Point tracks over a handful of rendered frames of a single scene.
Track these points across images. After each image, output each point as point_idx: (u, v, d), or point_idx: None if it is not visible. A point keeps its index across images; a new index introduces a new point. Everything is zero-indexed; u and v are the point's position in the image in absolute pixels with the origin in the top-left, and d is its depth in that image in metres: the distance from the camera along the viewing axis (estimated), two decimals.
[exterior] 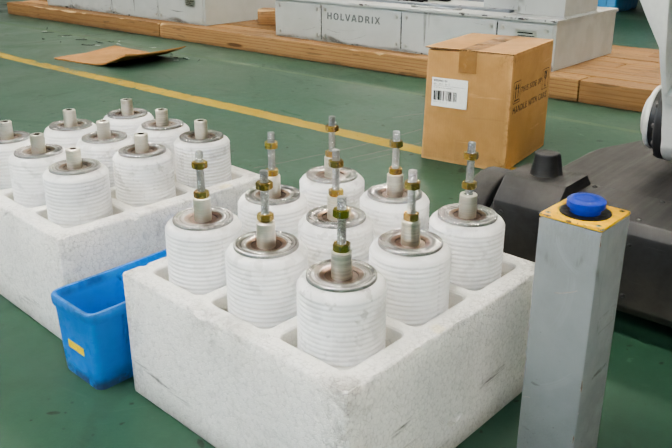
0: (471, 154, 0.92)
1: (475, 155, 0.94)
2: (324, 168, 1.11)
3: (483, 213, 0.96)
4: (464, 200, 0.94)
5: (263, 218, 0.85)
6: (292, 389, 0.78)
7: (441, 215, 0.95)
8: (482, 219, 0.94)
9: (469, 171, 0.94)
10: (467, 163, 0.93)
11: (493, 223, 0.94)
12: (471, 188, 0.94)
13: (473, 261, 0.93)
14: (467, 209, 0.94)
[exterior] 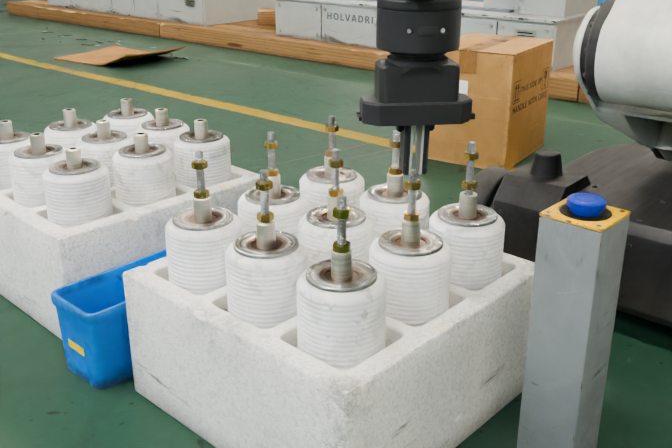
0: (471, 154, 0.92)
1: (475, 155, 0.94)
2: (324, 168, 1.11)
3: (483, 213, 0.96)
4: (464, 200, 0.94)
5: (263, 218, 0.85)
6: (292, 389, 0.78)
7: (441, 215, 0.95)
8: (482, 219, 0.94)
9: (469, 171, 0.94)
10: (467, 163, 0.93)
11: (493, 223, 0.94)
12: (471, 188, 0.94)
13: (473, 261, 0.93)
14: (467, 209, 0.94)
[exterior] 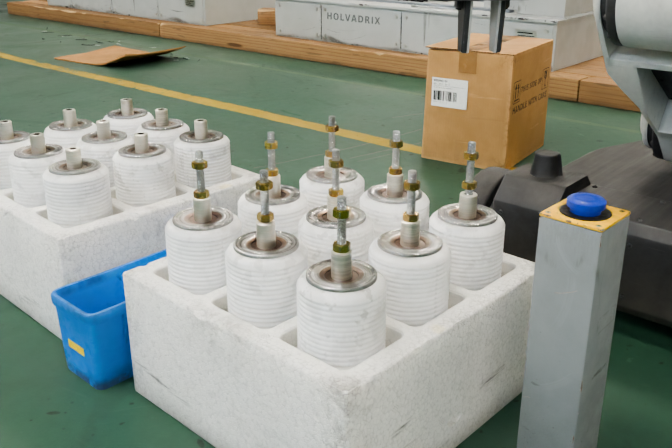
0: (471, 154, 0.92)
1: (475, 155, 0.94)
2: (324, 168, 1.11)
3: (483, 213, 0.96)
4: (464, 200, 0.94)
5: (263, 218, 0.85)
6: (292, 389, 0.78)
7: (441, 215, 0.95)
8: (482, 219, 0.94)
9: (469, 171, 0.94)
10: (467, 163, 0.93)
11: (493, 223, 0.94)
12: (471, 188, 0.94)
13: (473, 261, 0.93)
14: (467, 209, 0.94)
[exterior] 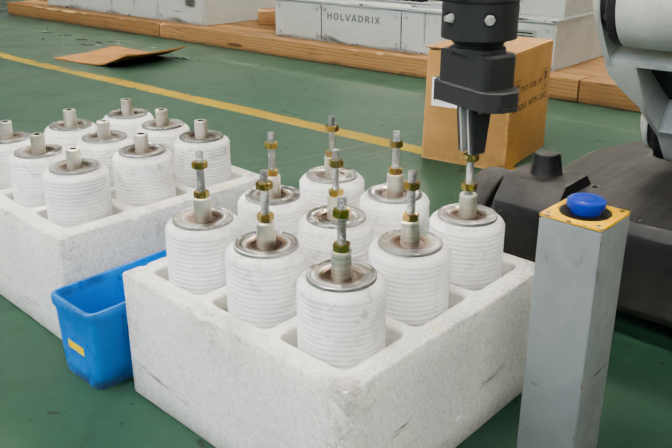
0: (466, 152, 0.94)
1: (471, 160, 0.92)
2: (324, 168, 1.11)
3: (483, 213, 0.96)
4: (464, 200, 0.94)
5: (263, 218, 0.85)
6: (292, 389, 0.78)
7: (441, 214, 0.95)
8: (482, 219, 0.94)
9: (472, 174, 0.94)
10: (471, 163, 0.94)
11: (493, 223, 0.94)
12: (462, 186, 0.95)
13: (473, 261, 0.93)
14: (467, 209, 0.94)
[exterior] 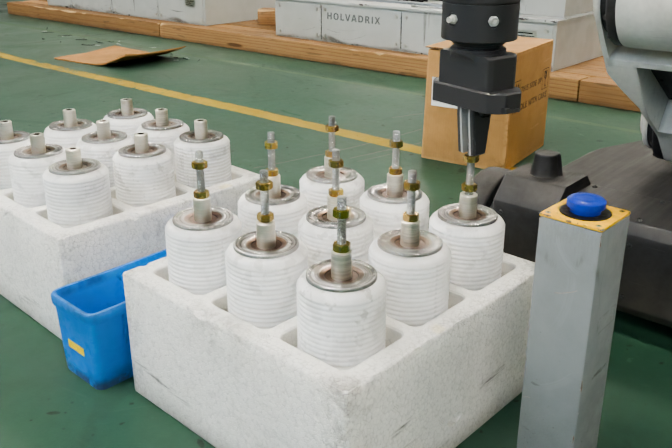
0: (469, 156, 0.92)
1: (477, 158, 0.94)
2: (324, 168, 1.11)
3: (483, 213, 0.96)
4: (464, 200, 0.94)
5: (263, 218, 0.85)
6: (292, 389, 0.78)
7: (441, 214, 0.95)
8: (482, 219, 0.94)
9: (470, 173, 0.94)
10: (466, 165, 0.93)
11: (493, 223, 0.94)
12: (469, 190, 0.94)
13: (473, 261, 0.93)
14: (467, 209, 0.94)
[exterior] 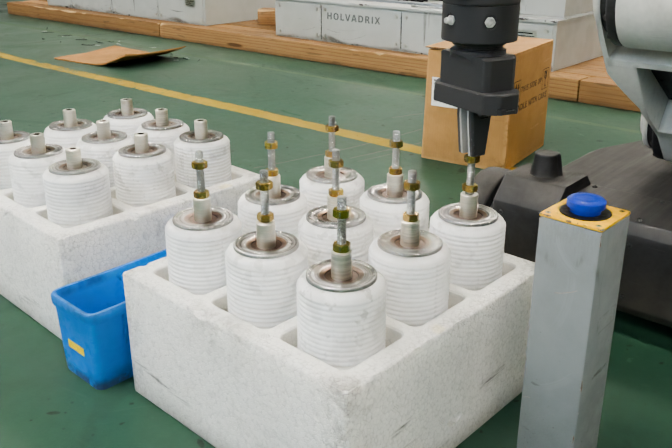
0: (478, 155, 0.93)
1: (465, 158, 0.94)
2: (324, 168, 1.11)
3: (485, 215, 0.95)
4: (462, 199, 0.95)
5: (263, 218, 0.85)
6: (292, 389, 0.78)
7: (441, 211, 0.96)
8: (477, 220, 0.94)
9: (467, 175, 0.94)
10: (474, 166, 0.93)
11: (486, 225, 0.93)
12: (476, 187, 0.95)
13: (460, 260, 0.93)
14: (465, 208, 0.95)
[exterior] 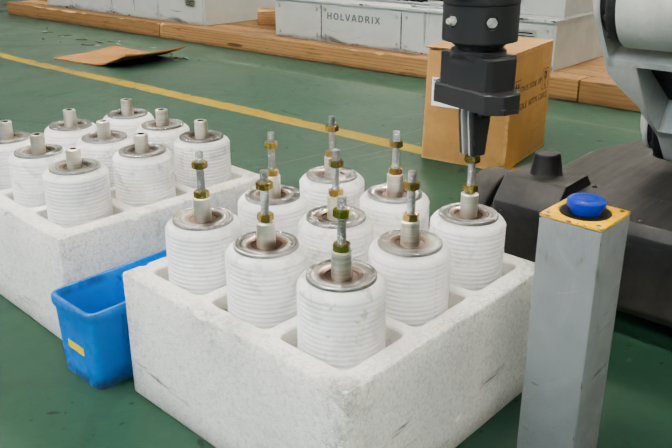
0: (468, 153, 0.94)
1: (471, 161, 0.93)
2: (324, 168, 1.11)
3: (485, 215, 0.95)
4: (462, 198, 0.95)
5: (263, 218, 0.85)
6: (292, 389, 0.78)
7: (441, 210, 0.96)
8: (477, 220, 0.94)
9: (473, 176, 0.94)
10: (473, 165, 0.94)
11: (486, 225, 0.93)
12: (464, 187, 0.95)
13: (459, 259, 0.93)
14: (465, 208, 0.95)
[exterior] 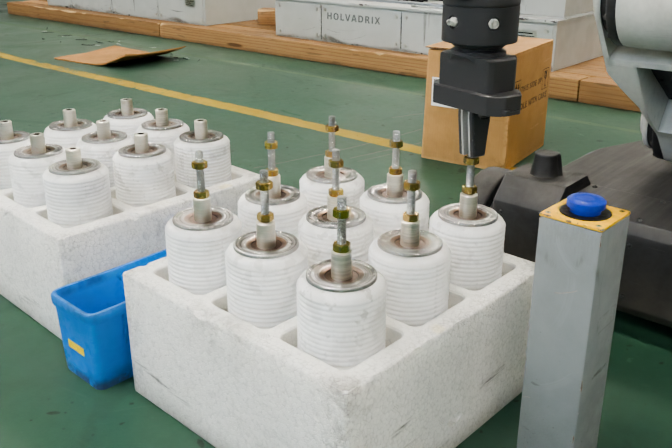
0: (468, 158, 0.93)
1: (477, 161, 0.94)
2: (324, 168, 1.11)
3: (484, 215, 0.95)
4: (462, 199, 0.95)
5: (263, 218, 0.85)
6: (292, 389, 0.78)
7: (440, 211, 0.96)
8: (476, 220, 0.94)
9: (471, 175, 0.94)
10: (466, 167, 0.94)
11: (486, 226, 0.93)
12: (468, 192, 0.94)
13: (459, 260, 0.93)
14: (464, 209, 0.95)
